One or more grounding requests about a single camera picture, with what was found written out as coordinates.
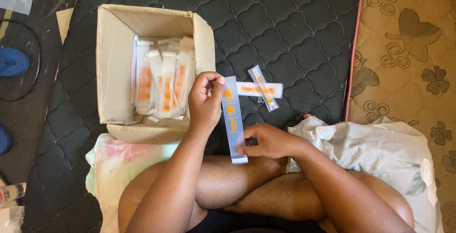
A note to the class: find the person's right hand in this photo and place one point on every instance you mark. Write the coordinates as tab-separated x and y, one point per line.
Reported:
272	142

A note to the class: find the person's left hand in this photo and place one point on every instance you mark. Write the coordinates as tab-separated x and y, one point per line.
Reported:
203	105

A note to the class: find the clear plastic sleeve orange print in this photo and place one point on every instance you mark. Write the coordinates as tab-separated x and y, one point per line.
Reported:
233	119

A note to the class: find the pile of white toothbrush boxes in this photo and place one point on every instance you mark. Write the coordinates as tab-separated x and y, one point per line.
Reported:
162	81

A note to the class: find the person's legs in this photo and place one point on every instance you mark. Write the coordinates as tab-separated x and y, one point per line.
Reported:
249	186

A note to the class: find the white toothbrush box orange print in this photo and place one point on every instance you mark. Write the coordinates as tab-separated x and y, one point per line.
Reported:
254	89

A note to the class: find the toothbrush in clear wrapper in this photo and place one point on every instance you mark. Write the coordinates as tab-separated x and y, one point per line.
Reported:
263	88

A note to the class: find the person's black shorts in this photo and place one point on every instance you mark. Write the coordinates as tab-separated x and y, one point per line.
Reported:
249	224

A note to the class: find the open cardboard box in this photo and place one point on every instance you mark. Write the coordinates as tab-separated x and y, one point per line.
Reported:
117	69

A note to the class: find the white floral pillow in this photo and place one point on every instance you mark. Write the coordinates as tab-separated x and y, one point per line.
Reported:
374	151

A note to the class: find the pink floral pillow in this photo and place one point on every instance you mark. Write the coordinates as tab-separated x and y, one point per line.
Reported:
114	165

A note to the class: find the black quilted mattress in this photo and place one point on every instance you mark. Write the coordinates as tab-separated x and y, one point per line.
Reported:
285	29

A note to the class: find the brown patterned mattress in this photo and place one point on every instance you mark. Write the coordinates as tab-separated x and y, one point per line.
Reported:
406	54

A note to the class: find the cardboard piece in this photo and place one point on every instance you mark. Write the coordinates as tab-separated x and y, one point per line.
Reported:
64	20

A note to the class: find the black fan with blue blades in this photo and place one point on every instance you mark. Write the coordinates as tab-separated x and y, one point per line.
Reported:
12	61

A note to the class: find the clear plastic bottle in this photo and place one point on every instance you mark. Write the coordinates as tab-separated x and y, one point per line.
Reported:
10	193

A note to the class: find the crumpled clear plastic wrap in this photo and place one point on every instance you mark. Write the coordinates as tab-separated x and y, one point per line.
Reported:
10	218

